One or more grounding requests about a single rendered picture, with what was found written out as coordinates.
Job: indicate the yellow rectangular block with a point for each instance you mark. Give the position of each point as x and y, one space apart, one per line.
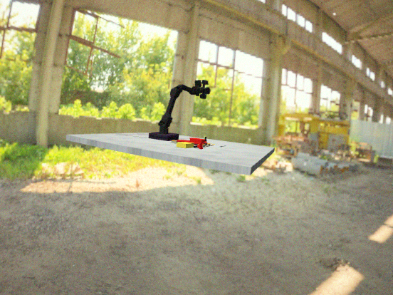
185 145

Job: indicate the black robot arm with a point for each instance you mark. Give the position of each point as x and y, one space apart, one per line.
166 118

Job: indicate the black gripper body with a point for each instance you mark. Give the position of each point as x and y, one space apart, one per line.
204 82

